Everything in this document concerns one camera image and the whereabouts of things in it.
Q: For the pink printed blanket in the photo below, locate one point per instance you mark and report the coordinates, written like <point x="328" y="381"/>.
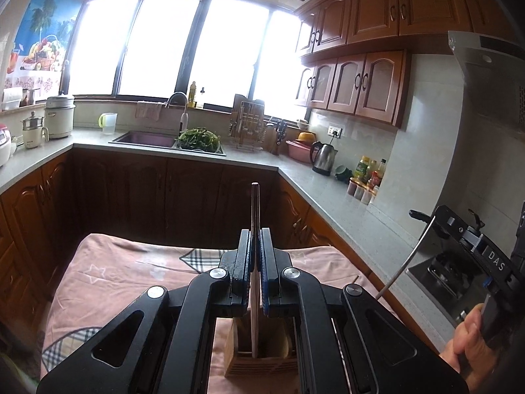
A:
<point x="123" y="271"/>

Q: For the green leafy vegetables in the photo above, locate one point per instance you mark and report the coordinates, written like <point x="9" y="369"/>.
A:
<point x="199" y="138"/>

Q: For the kitchen window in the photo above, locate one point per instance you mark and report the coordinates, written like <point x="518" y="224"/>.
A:
<point x="164" y="49"/>

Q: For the wooden base cabinets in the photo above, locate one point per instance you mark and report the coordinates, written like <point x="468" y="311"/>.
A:
<point x="123" y="197"/>

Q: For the dark metal pot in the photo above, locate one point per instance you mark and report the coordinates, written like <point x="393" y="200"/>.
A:
<point x="30" y="97"/>

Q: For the white steamer pot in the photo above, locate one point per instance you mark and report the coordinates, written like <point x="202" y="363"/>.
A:
<point x="59" y="119"/>

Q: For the white pink rice cooker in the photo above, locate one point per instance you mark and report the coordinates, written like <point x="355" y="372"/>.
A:
<point x="6" y="145"/>

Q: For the pink plastic basin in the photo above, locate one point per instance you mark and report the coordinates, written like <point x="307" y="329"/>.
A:
<point x="297" y="152"/>

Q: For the red label sauce bottle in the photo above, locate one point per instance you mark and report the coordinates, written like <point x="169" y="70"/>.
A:
<point x="379" y="174"/>

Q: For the white wall socket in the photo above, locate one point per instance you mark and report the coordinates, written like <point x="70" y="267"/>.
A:
<point x="335" y="131"/>

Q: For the small seasoning jar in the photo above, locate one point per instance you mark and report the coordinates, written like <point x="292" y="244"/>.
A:
<point x="359" y="192"/>
<point x="366" y="197"/>
<point x="352" y="188"/>

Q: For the short wooden wall cabinets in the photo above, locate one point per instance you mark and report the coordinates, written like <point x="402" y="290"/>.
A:
<point x="348" y="84"/>

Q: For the white dish cloth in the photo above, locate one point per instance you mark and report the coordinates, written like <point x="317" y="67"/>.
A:
<point x="149" y="111"/>

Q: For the metal dish rack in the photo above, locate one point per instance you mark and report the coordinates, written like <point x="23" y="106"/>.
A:
<point x="246" y="131"/>

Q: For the tall wooden wall cabinets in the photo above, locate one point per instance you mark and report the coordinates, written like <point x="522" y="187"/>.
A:
<point x="369" y="8"/>

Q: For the kitchen sink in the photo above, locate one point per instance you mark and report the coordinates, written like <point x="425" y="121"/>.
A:
<point x="143" y="138"/>

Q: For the printed fruit window blind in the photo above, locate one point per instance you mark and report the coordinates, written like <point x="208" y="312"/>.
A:
<point x="45" y="28"/>

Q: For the long metal ladle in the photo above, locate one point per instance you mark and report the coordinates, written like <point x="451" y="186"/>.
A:
<point x="410" y="262"/>

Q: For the wooden cutting board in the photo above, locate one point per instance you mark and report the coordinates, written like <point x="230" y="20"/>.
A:
<point x="240" y="100"/>

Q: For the wooden utensil holder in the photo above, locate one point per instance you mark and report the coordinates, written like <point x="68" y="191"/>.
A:
<point x="254" y="367"/>

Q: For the gas stove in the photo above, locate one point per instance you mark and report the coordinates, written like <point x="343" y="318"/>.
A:
<point x="447" y="279"/>

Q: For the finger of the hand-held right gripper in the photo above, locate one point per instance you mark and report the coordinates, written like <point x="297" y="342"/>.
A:
<point x="455" y="223"/>

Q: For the knife block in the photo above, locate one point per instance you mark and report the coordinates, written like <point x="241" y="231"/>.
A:
<point x="272" y="139"/>

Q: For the steel range hood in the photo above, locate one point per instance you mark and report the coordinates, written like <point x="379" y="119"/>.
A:
<point x="492" y="90"/>

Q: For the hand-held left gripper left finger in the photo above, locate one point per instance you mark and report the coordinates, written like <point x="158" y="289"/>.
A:
<point x="247" y="262"/>

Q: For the small white electric pot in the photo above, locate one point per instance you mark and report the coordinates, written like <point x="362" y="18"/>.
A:
<point x="33" y="131"/>

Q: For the yellow bowl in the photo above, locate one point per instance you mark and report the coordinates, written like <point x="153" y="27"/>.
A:
<point x="306" y="136"/>

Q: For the person's right hand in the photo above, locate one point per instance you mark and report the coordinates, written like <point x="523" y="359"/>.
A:
<point x="471" y="349"/>

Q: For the chrome faucet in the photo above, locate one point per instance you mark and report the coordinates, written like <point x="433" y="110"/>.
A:
<point x="184" y="121"/>

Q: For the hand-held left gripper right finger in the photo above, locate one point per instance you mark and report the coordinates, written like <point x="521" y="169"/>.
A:
<point x="265" y="271"/>

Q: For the paper towel roll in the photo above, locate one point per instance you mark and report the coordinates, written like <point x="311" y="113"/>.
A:
<point x="12" y="99"/>

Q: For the green mug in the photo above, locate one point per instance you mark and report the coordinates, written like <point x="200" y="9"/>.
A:
<point x="342" y="173"/>

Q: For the steel electric kettle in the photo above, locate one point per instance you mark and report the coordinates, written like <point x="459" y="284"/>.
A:
<point x="324" y="160"/>

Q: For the clear sauce bottle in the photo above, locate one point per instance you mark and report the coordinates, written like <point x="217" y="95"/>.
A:
<point x="372" y="169"/>

